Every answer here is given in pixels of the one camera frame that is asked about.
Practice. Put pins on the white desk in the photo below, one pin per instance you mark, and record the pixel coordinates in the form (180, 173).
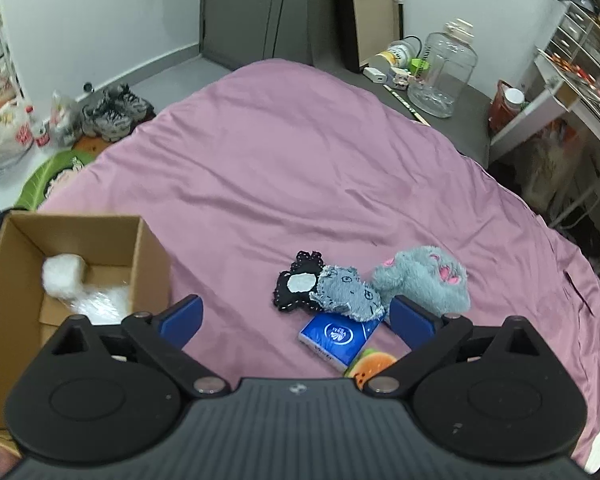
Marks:
(550, 95)

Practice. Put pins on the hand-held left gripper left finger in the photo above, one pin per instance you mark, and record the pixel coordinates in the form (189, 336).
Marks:
(182, 321)

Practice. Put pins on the black lace pouch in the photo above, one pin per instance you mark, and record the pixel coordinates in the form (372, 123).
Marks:
(294, 285)

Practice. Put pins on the denim cat pouch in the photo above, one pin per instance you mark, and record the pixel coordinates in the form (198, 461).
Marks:
(347, 292)

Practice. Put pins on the white plastic shopping bag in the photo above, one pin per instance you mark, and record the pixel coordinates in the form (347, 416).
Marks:
(0, 140)

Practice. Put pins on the grey drawer organizer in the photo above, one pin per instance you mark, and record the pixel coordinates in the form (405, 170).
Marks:
(582, 35)

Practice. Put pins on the blue tissue pack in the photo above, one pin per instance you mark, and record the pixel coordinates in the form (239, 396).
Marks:
(337, 337)

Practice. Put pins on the yellow and white jar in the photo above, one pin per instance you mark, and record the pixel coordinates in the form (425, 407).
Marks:
(397, 55)

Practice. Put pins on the grey fluffy paw plush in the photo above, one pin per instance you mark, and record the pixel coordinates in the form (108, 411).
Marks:
(422, 280)

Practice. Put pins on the red label plastic bottle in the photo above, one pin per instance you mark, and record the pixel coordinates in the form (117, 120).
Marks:
(40, 132)

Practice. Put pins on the white charger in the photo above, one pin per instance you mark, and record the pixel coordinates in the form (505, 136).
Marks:
(376, 75)

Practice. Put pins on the grey door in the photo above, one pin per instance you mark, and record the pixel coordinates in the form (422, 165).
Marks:
(255, 10)

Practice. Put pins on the clear plastic wrap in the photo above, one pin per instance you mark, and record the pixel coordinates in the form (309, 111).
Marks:
(102, 305)

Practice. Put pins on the dark grey bench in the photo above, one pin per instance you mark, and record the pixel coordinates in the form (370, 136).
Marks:
(460, 130)

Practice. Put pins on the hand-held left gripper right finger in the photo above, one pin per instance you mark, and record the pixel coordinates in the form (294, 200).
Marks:
(414, 324)

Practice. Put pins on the wooden board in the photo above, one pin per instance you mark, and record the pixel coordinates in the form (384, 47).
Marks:
(375, 5)

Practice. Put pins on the burger plush toy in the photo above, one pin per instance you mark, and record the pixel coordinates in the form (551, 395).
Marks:
(372, 364)

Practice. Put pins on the small green item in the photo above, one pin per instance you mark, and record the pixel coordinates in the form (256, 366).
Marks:
(419, 65)

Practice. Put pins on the large clear water jug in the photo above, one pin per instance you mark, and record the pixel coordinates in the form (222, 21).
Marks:
(442, 72)

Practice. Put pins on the red bag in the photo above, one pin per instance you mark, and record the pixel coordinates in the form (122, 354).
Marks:
(502, 107)

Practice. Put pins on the long thin stick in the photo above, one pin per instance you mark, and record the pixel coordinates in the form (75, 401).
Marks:
(407, 105)

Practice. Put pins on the grey sneaker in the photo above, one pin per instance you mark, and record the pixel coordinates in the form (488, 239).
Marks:
(132, 102)
(107, 120)

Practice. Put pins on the pink bed sheet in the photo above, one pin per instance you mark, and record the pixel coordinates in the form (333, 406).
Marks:
(290, 170)

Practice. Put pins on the brown cardboard box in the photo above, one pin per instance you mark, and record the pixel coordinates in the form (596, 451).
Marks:
(152, 270)

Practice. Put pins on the clear plastic bag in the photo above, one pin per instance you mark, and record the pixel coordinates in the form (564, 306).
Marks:
(65, 120)

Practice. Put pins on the green leaf mat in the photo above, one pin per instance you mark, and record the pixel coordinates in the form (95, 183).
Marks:
(50, 175)

